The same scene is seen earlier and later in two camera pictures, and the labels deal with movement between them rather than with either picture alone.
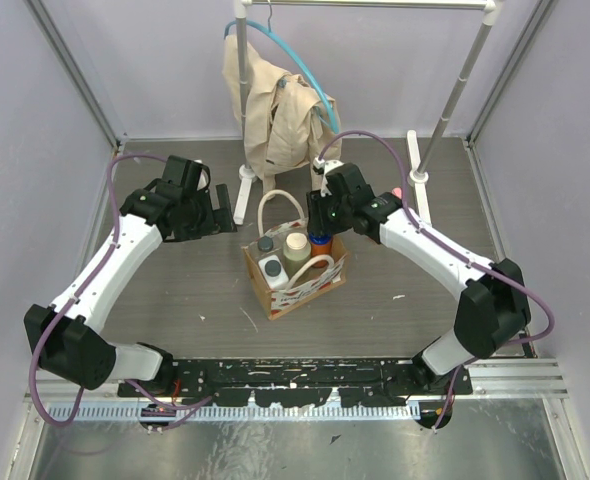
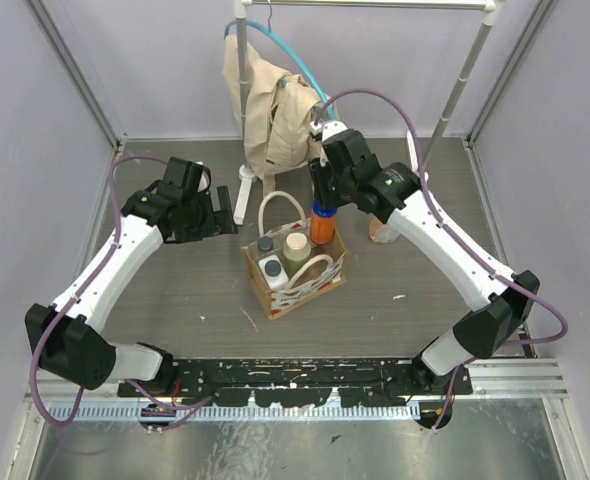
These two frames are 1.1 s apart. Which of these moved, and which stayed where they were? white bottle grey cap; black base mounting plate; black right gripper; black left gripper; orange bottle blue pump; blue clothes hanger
Moved: black right gripper; orange bottle blue pump
Stayed: black left gripper; black base mounting plate; blue clothes hanger; white bottle grey cap
